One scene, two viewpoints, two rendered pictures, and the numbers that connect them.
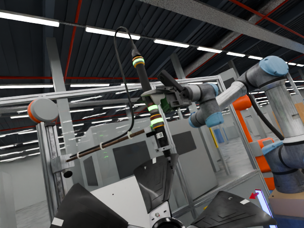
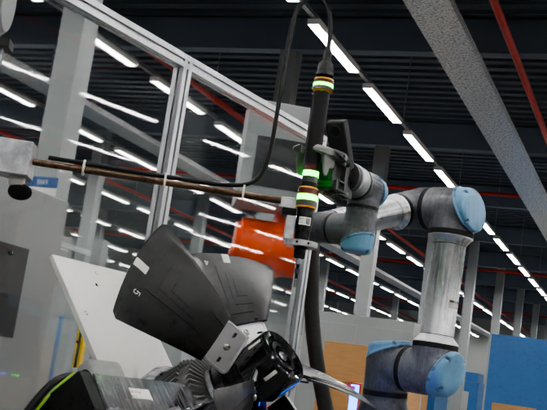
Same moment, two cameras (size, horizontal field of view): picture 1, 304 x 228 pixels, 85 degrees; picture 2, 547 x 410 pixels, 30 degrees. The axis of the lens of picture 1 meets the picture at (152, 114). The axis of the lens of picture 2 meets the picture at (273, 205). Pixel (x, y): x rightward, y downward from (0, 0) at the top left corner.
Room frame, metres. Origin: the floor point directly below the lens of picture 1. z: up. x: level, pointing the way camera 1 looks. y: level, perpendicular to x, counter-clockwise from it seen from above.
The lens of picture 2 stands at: (-1.16, 1.17, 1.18)
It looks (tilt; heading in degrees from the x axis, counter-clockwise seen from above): 9 degrees up; 328
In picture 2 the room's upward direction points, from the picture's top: 8 degrees clockwise
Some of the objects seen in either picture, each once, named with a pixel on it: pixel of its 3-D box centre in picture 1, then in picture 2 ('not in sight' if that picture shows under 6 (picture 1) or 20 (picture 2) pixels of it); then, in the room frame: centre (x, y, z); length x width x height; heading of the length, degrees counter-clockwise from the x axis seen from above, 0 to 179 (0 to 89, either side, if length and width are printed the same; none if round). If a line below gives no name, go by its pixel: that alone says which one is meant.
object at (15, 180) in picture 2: (67, 173); (20, 188); (0.88, 0.51, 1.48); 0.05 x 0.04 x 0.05; 61
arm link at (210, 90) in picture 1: (204, 92); (365, 189); (0.72, -0.25, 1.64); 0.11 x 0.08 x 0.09; 116
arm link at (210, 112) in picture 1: (209, 114); (353, 229); (0.74, -0.24, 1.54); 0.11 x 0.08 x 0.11; 14
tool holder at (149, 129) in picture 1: (159, 137); (299, 223); (0.60, 0.00, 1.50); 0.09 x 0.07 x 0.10; 61
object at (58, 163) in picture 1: (61, 163); (7, 158); (0.90, 0.54, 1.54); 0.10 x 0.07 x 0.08; 61
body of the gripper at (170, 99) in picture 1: (175, 98); (334, 174); (0.65, -0.11, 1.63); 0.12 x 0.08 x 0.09; 116
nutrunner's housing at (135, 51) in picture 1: (149, 96); (313, 152); (0.60, -0.01, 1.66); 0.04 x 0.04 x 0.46
